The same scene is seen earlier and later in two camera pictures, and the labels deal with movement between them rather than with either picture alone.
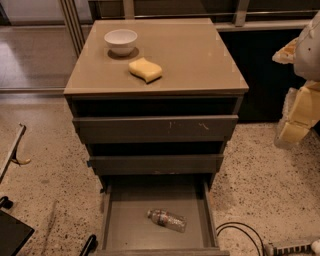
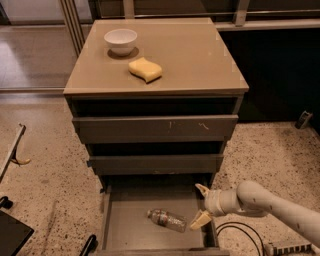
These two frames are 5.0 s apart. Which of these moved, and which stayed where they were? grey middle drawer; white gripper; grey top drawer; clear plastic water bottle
Moved: white gripper
Stayed: grey top drawer; grey middle drawer; clear plastic water bottle
